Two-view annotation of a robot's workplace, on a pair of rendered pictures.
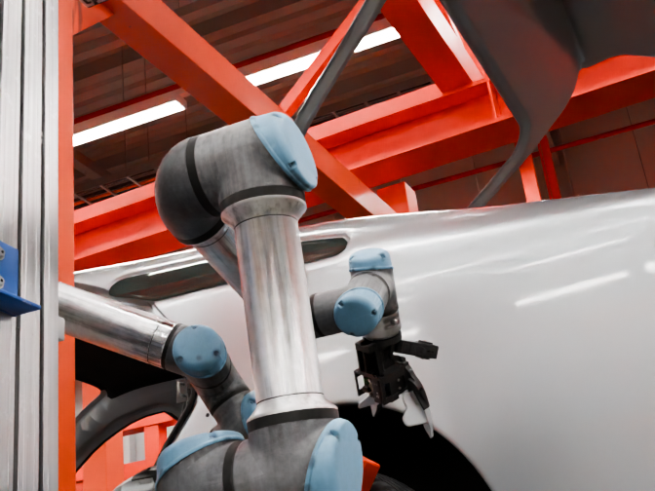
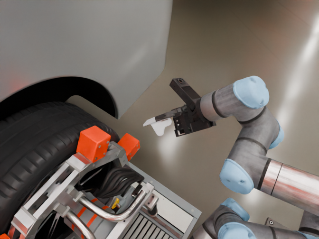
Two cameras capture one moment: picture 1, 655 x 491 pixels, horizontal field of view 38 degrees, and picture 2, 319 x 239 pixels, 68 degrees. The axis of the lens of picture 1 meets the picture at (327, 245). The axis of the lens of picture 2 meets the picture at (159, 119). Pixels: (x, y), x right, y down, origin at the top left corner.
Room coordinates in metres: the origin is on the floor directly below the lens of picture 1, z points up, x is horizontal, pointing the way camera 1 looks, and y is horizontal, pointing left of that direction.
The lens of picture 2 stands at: (1.70, 0.30, 1.82)
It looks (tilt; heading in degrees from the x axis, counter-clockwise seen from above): 58 degrees down; 282
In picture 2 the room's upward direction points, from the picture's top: straight up
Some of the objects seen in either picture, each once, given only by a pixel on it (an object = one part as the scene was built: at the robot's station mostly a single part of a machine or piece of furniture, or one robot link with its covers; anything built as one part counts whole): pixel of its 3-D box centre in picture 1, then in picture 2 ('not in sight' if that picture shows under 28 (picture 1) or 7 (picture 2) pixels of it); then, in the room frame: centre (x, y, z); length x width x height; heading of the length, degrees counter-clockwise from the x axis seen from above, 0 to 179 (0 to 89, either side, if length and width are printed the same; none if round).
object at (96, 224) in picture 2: not in sight; (91, 218); (1.98, 0.21, 0.85); 0.21 x 0.14 x 0.14; 157
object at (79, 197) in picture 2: not in sight; (110, 192); (1.90, 0.14, 1.03); 0.19 x 0.18 x 0.11; 157
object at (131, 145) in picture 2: not in sight; (127, 147); (1.93, -0.11, 0.85); 0.09 x 0.08 x 0.07; 67
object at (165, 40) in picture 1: (278, 164); not in sight; (3.25, 0.15, 2.54); 2.58 x 0.12 x 0.42; 157
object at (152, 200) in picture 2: not in sight; (145, 197); (1.79, 0.10, 0.93); 0.09 x 0.05 x 0.05; 157
